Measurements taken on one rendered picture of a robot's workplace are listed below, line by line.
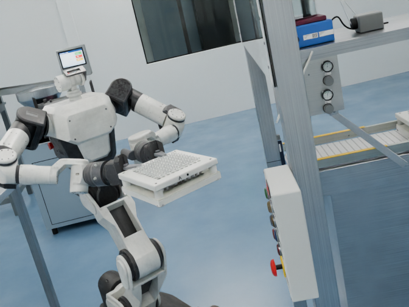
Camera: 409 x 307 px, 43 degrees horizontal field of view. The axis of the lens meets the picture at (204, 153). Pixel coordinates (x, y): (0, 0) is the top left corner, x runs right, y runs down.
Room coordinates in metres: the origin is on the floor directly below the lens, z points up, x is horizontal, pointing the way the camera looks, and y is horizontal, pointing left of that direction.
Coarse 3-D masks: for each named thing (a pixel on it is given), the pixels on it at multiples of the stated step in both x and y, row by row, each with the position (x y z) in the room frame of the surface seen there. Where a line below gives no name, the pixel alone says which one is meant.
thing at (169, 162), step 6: (168, 156) 1.72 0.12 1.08; (174, 156) 1.71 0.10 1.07; (180, 156) 1.69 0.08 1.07; (156, 162) 1.69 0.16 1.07; (162, 162) 1.67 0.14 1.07; (168, 162) 1.66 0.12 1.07; (174, 162) 1.65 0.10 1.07; (180, 162) 1.63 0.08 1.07; (186, 162) 1.61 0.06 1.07; (144, 168) 1.65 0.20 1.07; (150, 168) 1.64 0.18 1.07; (156, 168) 1.62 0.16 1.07; (162, 168) 1.61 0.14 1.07; (168, 168) 1.59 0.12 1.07; (174, 168) 1.59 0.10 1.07; (168, 186) 1.57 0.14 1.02
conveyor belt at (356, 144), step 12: (384, 132) 2.01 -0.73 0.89; (396, 132) 1.98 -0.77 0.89; (324, 144) 2.03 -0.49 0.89; (336, 144) 2.00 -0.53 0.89; (348, 144) 1.96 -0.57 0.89; (360, 144) 1.93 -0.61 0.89; (384, 144) 1.87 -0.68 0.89; (324, 156) 1.89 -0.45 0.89; (384, 156) 1.77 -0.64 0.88; (324, 168) 1.79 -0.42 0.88
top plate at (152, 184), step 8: (184, 152) 1.75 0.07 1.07; (208, 160) 1.61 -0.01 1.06; (216, 160) 1.61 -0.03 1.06; (184, 168) 1.58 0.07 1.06; (192, 168) 1.56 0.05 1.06; (200, 168) 1.57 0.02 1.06; (120, 176) 1.67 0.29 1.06; (128, 176) 1.63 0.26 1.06; (136, 176) 1.61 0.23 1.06; (144, 176) 1.59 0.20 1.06; (168, 176) 1.54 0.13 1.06; (176, 176) 1.53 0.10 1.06; (184, 176) 1.54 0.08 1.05; (136, 184) 1.58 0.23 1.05; (144, 184) 1.53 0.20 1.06; (152, 184) 1.50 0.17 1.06; (160, 184) 1.49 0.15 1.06; (168, 184) 1.51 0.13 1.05
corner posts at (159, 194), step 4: (208, 168) 1.61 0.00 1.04; (212, 168) 1.60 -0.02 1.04; (216, 168) 1.61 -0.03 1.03; (212, 172) 1.60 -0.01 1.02; (124, 184) 1.67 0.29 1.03; (128, 184) 1.67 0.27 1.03; (156, 192) 1.49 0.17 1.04; (160, 192) 1.49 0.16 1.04; (156, 196) 1.49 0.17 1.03; (160, 196) 1.49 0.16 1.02
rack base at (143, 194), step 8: (200, 176) 1.61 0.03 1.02; (208, 176) 1.59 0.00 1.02; (216, 176) 1.60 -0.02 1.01; (184, 184) 1.57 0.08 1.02; (192, 184) 1.55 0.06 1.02; (200, 184) 1.57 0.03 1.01; (128, 192) 1.64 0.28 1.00; (136, 192) 1.59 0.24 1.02; (144, 192) 1.57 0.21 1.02; (152, 192) 1.55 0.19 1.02; (168, 192) 1.52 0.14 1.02; (176, 192) 1.52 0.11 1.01; (184, 192) 1.53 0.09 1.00; (144, 200) 1.56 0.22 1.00; (152, 200) 1.51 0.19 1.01; (160, 200) 1.48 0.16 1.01; (168, 200) 1.50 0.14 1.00
